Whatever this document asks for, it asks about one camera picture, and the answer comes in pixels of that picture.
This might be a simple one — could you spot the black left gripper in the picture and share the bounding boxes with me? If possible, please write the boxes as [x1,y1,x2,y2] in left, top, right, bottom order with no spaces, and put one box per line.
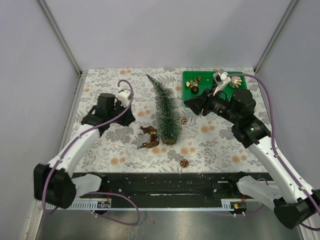
[108,101,136,127]

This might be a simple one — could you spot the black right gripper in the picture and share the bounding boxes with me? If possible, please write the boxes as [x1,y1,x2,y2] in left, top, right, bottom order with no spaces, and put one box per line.
[183,84,240,124]

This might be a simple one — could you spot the pine cone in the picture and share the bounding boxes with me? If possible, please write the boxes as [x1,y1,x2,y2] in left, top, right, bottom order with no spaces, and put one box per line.
[180,116,188,126]
[179,159,190,168]

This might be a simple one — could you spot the small green christmas tree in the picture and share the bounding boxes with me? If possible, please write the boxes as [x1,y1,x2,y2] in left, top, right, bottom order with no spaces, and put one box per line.
[146,74,182,146]

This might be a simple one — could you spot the brown ribbon gold berries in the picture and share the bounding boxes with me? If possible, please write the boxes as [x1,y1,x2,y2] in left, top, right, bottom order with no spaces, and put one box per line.
[137,125,160,149]

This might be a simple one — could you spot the pine cone front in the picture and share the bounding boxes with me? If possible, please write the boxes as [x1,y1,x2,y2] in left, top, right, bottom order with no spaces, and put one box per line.
[179,159,190,168]

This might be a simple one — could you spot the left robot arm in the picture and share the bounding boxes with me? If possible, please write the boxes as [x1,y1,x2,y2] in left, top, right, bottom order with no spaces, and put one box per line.
[33,90,135,209]

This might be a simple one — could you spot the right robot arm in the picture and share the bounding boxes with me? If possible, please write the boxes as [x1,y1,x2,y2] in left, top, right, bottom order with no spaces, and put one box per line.
[184,88,320,229]

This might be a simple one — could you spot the dark brown bauble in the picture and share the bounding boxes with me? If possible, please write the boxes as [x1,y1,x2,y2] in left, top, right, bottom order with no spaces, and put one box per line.
[191,86,199,95]

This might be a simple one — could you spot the green plastic tray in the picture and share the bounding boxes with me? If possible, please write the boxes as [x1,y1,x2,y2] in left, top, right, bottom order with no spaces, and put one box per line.
[182,70,248,104]

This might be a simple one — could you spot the floral paper mat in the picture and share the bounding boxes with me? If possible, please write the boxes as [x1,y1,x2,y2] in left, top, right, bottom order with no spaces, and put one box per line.
[72,67,265,173]

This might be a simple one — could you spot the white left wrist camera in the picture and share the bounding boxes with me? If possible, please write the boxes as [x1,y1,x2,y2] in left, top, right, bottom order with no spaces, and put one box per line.
[115,89,133,106]

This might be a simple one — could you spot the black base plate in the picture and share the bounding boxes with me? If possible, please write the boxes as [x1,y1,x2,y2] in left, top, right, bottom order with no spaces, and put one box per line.
[74,171,258,210]

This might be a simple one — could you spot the white slotted cable duct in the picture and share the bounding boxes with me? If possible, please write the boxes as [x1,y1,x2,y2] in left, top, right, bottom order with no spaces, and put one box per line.
[69,201,111,211]

